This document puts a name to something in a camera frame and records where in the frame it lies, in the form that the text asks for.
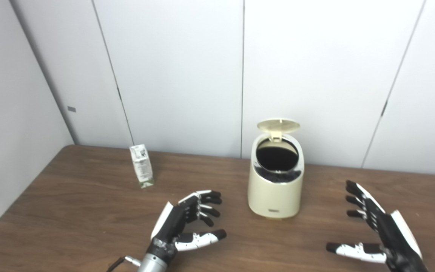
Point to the round cream bin lid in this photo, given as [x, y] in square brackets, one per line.
[278, 125]

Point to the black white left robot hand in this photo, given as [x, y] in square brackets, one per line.
[172, 226]

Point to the cream-colored bin body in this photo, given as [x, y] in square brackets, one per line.
[274, 196]

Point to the white green milk carton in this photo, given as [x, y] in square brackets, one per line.
[142, 168]

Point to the black bin liner bag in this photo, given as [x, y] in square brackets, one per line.
[276, 158]

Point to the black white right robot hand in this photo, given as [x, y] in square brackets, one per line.
[391, 238]

